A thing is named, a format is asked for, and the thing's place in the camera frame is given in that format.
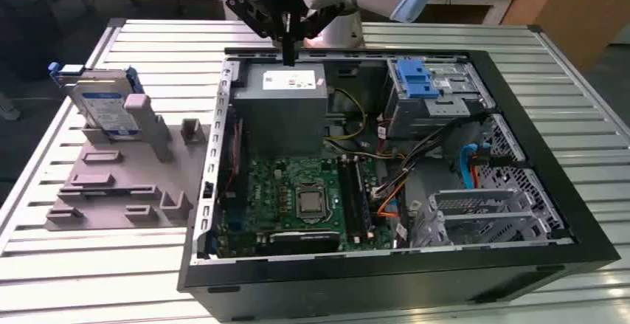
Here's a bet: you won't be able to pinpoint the red yellow power wire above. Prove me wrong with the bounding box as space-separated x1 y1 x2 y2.
467 154 526 192

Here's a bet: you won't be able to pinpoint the black RAM slot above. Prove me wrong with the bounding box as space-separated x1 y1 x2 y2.
338 156 359 240

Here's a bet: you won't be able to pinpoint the green motherboard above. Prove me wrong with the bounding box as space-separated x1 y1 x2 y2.
216 156 398 257

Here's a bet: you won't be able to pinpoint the silver CPU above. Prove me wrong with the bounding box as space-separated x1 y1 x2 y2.
298 190 326 216

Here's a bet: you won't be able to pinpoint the black graphics card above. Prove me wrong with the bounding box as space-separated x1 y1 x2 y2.
254 230 342 255

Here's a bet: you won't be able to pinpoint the CPU socket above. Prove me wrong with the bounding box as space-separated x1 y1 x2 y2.
293 181 333 226

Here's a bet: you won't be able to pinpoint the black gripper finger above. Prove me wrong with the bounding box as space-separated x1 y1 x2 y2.
224 0 294 67
290 3 342 68

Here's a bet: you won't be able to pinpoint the brown wooden cabinet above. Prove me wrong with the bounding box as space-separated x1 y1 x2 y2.
501 0 630 70

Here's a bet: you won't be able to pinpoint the thin red wire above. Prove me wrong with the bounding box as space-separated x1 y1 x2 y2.
223 120 243 196

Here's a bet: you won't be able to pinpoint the hard disk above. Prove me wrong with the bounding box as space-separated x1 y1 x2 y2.
47 63 144 142

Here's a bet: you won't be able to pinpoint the grey parts rack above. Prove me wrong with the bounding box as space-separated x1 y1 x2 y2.
43 94 212 232

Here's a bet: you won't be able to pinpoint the black wire bundle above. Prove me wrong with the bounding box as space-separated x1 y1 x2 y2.
373 120 477 201

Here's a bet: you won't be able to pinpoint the metal disk bay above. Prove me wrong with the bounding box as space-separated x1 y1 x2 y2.
411 187 567 247

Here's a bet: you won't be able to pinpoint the black PC case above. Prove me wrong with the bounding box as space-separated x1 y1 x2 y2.
176 46 622 323

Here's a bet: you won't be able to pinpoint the blue drive latch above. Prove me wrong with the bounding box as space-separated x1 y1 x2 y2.
395 60 439 100

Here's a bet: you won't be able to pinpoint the blue wire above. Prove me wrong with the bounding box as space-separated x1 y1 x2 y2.
459 142 493 192

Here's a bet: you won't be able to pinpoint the yellow wires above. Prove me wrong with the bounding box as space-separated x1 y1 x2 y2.
323 86 370 142

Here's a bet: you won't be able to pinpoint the grey metal foot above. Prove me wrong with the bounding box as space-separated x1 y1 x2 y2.
0 91 22 121

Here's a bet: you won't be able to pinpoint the orange wires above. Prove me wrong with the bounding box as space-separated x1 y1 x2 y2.
377 198 399 224

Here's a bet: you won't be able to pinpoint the metal optical drive cage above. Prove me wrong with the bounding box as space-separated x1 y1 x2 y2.
383 58 497 140

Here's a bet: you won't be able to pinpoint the grey power supply unit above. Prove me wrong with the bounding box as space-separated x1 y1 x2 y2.
231 61 330 159

